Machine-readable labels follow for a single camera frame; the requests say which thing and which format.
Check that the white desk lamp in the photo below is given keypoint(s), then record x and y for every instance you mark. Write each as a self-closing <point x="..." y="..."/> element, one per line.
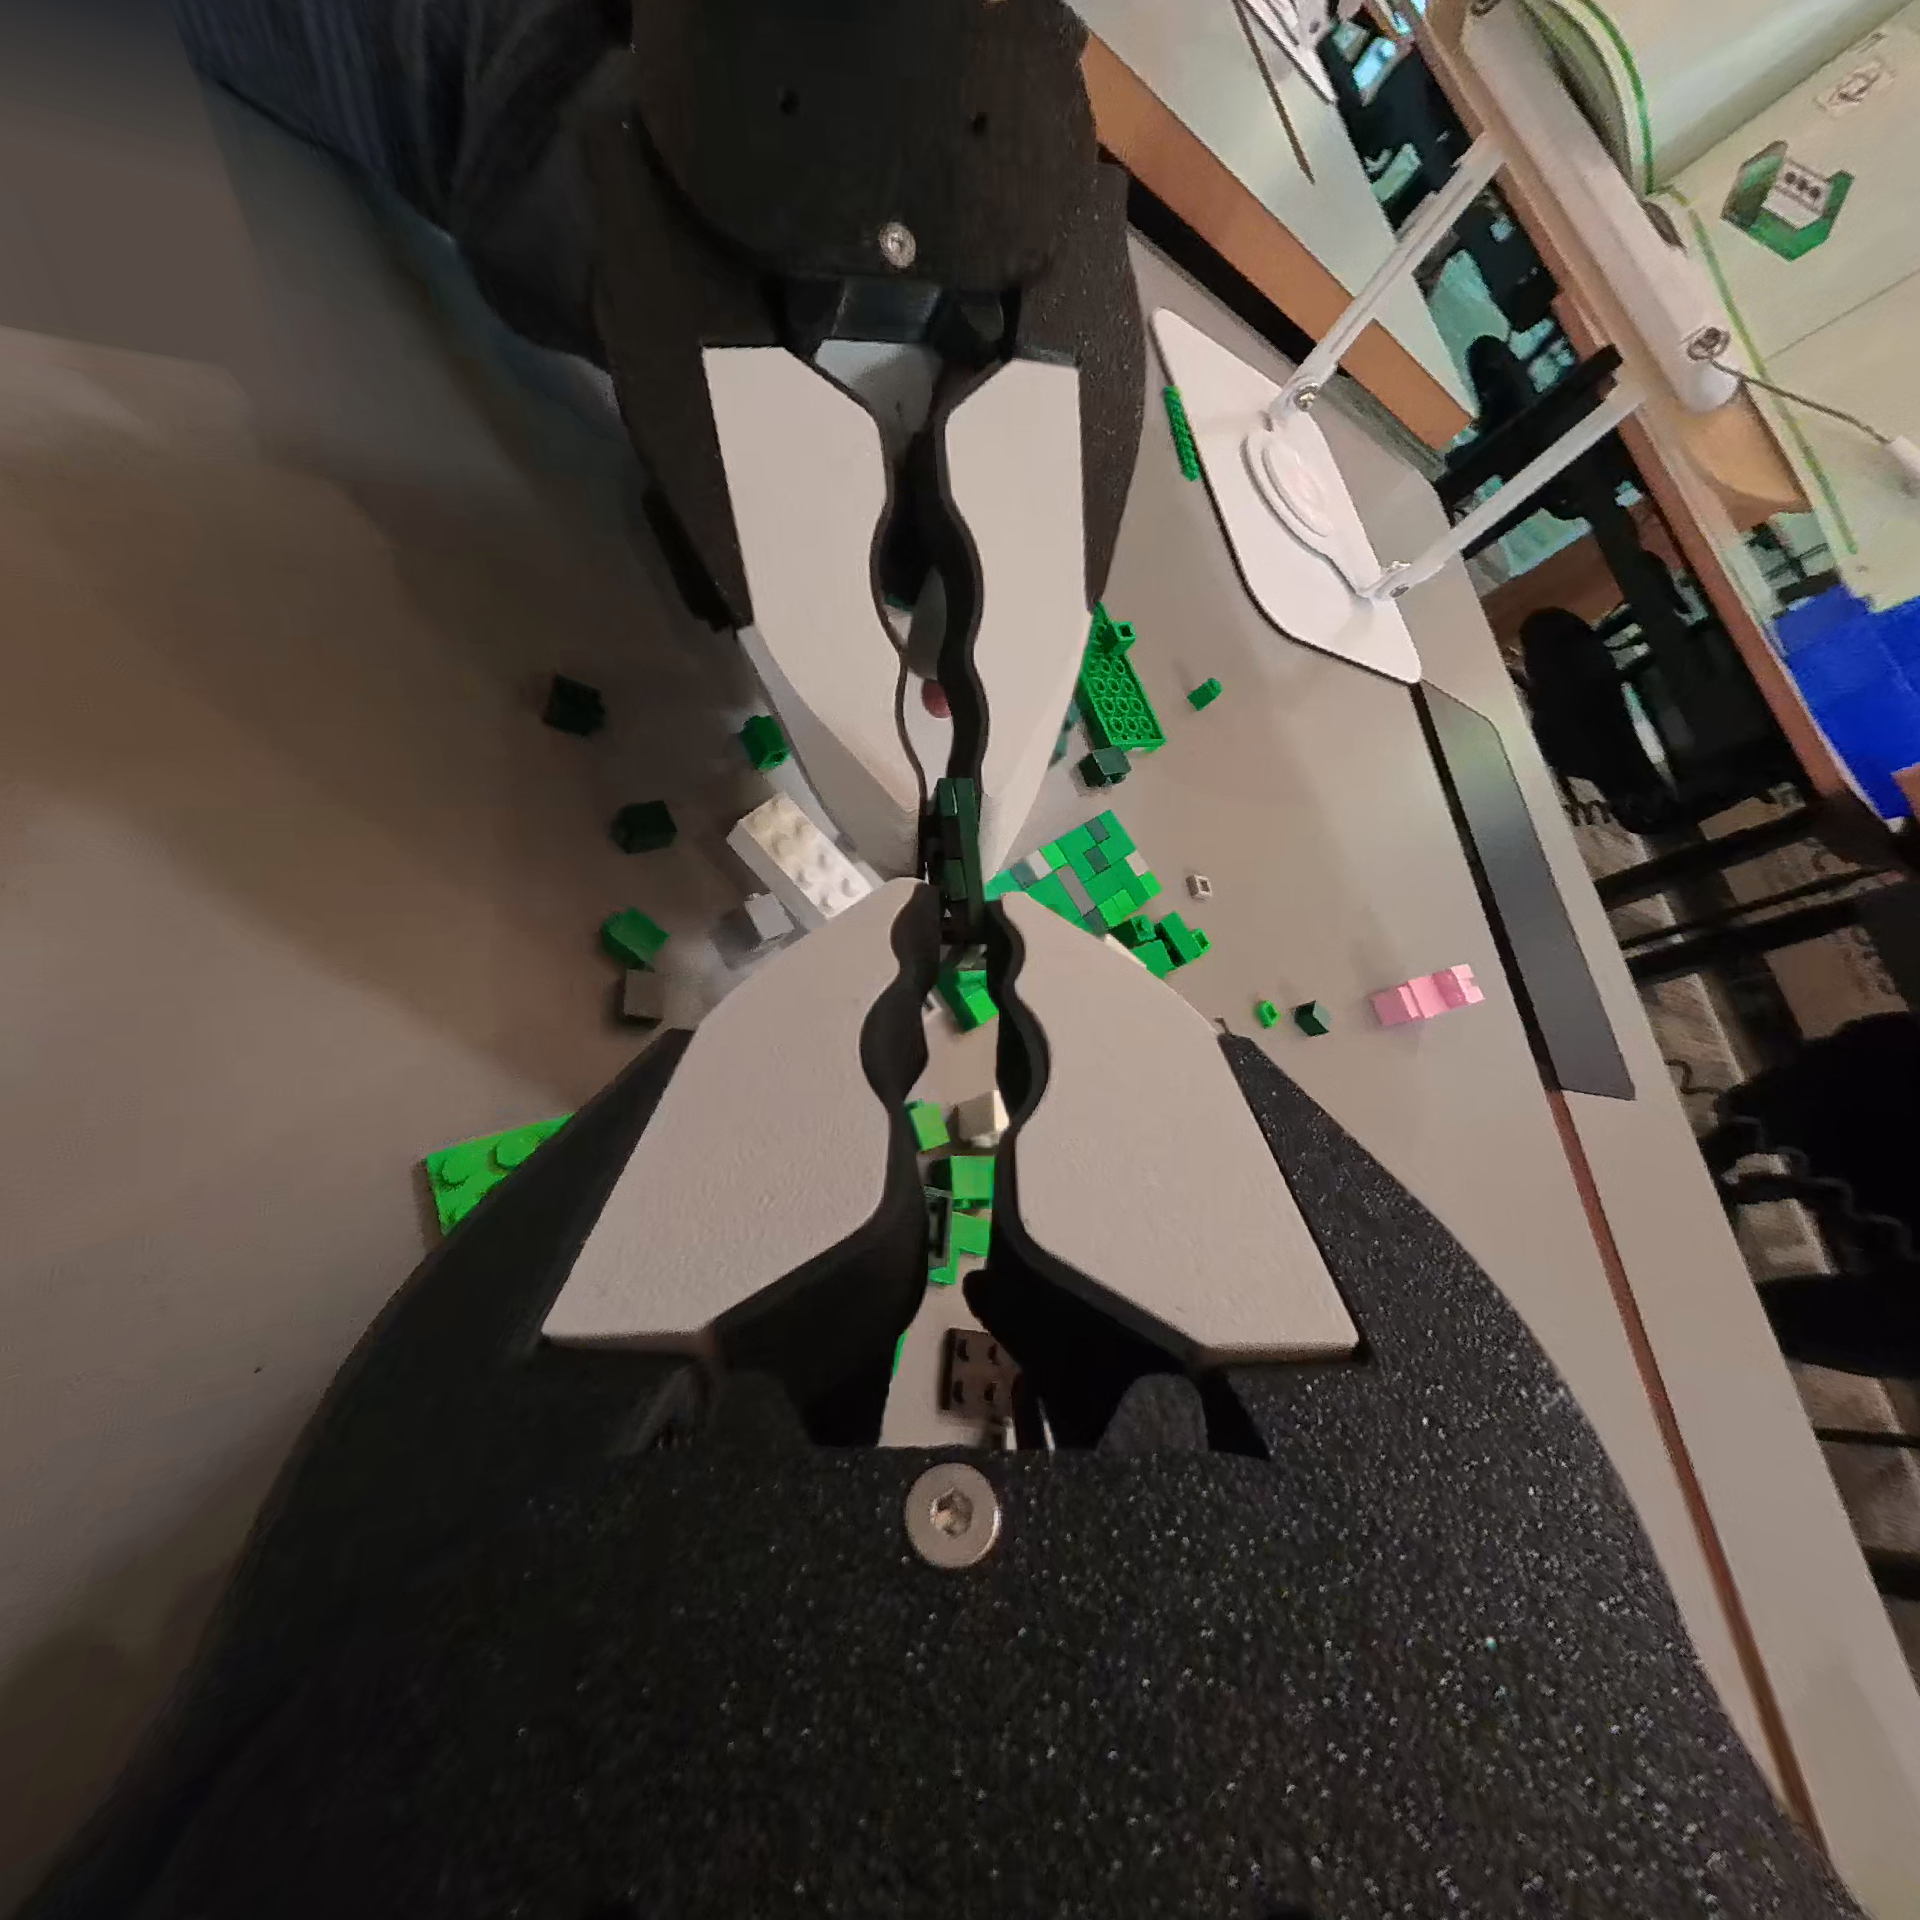
<point x="1320" y="585"/>

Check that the dark green brick stack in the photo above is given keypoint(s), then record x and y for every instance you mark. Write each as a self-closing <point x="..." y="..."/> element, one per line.
<point x="957" y="855"/>

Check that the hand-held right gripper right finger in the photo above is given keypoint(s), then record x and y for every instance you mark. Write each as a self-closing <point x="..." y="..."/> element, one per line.
<point x="1170" y="1185"/>

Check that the pink toy brick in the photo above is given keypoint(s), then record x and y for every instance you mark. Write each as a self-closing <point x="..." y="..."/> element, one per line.
<point x="1425" y="1000"/>

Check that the black office chair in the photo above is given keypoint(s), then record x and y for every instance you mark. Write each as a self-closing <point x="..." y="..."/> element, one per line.
<point x="1598" y="721"/>

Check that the grey toy brick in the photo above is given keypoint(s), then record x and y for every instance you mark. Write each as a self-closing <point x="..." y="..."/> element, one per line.
<point x="645" y="997"/>
<point x="757" y="927"/>

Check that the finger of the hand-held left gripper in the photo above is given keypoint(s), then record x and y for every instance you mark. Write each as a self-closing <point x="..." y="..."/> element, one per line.
<point x="797" y="556"/>
<point x="1028" y="569"/>

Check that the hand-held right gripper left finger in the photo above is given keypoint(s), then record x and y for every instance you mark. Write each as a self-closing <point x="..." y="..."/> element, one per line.
<point x="751" y="1172"/>

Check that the grey desk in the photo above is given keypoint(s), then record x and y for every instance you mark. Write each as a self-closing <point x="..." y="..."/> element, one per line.
<point x="301" y="751"/>

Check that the dark brown toy plate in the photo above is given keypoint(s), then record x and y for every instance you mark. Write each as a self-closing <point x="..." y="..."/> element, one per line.
<point x="974" y="1372"/>

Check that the black flat slab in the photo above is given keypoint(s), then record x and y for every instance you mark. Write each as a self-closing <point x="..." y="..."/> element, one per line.
<point x="1529" y="901"/>

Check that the white toy brick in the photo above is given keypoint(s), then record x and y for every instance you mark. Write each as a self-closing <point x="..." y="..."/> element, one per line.
<point x="804" y="858"/>

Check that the wood-edged white table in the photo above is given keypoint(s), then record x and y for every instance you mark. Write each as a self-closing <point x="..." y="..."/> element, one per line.
<point x="1260" y="182"/>

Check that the green holed toy plate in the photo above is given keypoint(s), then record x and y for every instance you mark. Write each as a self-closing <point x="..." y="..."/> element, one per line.
<point x="1122" y="690"/>

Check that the person's dark clothing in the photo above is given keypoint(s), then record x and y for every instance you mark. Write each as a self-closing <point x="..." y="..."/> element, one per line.
<point x="452" y="120"/>

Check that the thin green toy strip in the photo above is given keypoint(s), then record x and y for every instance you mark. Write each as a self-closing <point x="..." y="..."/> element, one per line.
<point x="1181" y="434"/>

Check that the green toy baseplate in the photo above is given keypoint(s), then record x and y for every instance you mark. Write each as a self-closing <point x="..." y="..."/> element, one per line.
<point x="488" y="1177"/>

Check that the pile of green toy bricks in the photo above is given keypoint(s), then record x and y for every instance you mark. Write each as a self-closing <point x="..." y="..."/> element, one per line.
<point x="1103" y="886"/>

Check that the blue storage bin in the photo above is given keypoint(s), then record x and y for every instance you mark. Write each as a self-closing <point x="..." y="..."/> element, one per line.
<point x="1853" y="705"/>

